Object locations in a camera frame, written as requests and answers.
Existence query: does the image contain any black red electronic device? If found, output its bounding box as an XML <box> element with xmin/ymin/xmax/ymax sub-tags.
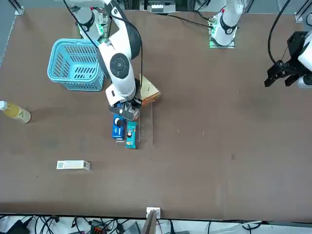
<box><xmin>91</xmin><ymin>220</ymin><xmax>104</xmax><ymax>234</ymax></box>

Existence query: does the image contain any orange juice bottle white cap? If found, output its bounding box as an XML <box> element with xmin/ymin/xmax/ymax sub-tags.
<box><xmin>0</xmin><ymin>100</ymin><xmax>32</xmax><ymax>124</ymax></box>

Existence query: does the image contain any white power strip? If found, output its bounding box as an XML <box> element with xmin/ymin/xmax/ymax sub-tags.
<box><xmin>146</xmin><ymin>0</ymin><xmax>166</xmax><ymax>13</ymax></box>

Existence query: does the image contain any clear acrylic display shelf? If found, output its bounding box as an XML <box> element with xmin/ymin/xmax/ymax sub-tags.
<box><xmin>114</xmin><ymin>102</ymin><xmax>154</xmax><ymax>148</ymax></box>

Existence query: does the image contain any light blue plastic basket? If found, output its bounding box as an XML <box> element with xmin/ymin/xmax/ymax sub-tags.
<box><xmin>47</xmin><ymin>38</ymin><xmax>105</xmax><ymax>92</ymax></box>

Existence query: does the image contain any blue cookie box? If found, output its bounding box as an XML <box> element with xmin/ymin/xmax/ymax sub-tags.
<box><xmin>112</xmin><ymin>114</ymin><xmax>126</xmax><ymax>141</ymax></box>

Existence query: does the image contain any thick black hanging cable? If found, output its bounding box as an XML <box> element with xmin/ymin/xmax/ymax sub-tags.
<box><xmin>267</xmin><ymin>0</ymin><xmax>292</xmax><ymax>65</ymax></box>

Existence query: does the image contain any aluminium camera post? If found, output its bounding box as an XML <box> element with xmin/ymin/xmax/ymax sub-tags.
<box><xmin>141</xmin><ymin>206</ymin><xmax>162</xmax><ymax>234</ymax></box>

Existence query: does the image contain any black cable on table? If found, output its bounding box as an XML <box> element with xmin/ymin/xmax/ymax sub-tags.
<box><xmin>168</xmin><ymin>14</ymin><xmax>211</xmax><ymax>28</ymax></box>

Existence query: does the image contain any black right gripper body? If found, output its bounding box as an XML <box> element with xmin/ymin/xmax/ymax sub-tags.
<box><xmin>108</xmin><ymin>97</ymin><xmax>143</xmax><ymax>121</ymax></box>

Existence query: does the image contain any triangular packed sandwich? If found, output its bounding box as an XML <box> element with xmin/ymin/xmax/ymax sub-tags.
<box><xmin>140</xmin><ymin>74</ymin><xmax>161</xmax><ymax>107</ymax></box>

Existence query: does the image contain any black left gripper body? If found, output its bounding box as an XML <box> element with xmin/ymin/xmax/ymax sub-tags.
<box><xmin>276</xmin><ymin>31</ymin><xmax>308</xmax><ymax>72</ymax></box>

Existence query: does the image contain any aluminium corner bracket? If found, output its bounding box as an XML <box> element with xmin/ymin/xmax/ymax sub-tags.
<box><xmin>13</xmin><ymin>0</ymin><xmax>25</xmax><ymax>16</ymax></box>
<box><xmin>294</xmin><ymin>0</ymin><xmax>312</xmax><ymax>23</ymax></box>

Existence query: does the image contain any white cable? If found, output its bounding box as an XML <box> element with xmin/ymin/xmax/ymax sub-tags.
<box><xmin>209</xmin><ymin>220</ymin><xmax>263</xmax><ymax>232</ymax></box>

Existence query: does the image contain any teal snack packet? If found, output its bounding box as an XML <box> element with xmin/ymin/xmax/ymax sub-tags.
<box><xmin>125</xmin><ymin>121</ymin><xmax>137</xmax><ymax>149</ymax></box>

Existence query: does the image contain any white orange carton box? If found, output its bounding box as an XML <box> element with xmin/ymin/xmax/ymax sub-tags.
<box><xmin>56</xmin><ymin>160</ymin><xmax>91</xmax><ymax>171</ymax></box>

